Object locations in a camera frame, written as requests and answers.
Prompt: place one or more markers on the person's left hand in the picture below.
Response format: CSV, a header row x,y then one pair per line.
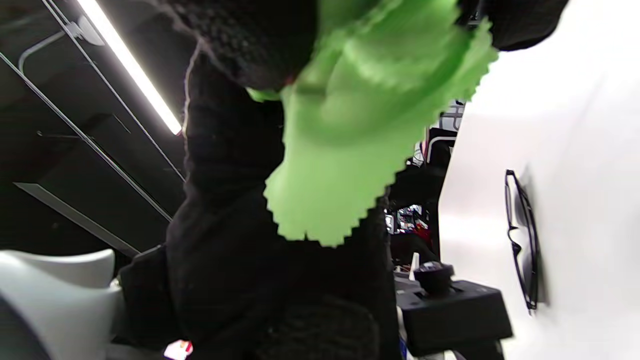
x,y
230,250

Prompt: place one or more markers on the grey handheld controller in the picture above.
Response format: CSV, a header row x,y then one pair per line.
x,y
50,300

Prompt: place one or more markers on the black glove sensor module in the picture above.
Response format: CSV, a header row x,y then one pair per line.
x,y
450,310

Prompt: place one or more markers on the green cleaning cloth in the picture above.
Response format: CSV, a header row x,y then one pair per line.
x,y
350,125

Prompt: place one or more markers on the ceiling light tube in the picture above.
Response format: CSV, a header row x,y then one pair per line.
x,y
127,62

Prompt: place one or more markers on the person's right hand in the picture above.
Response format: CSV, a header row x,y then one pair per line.
x,y
250,35

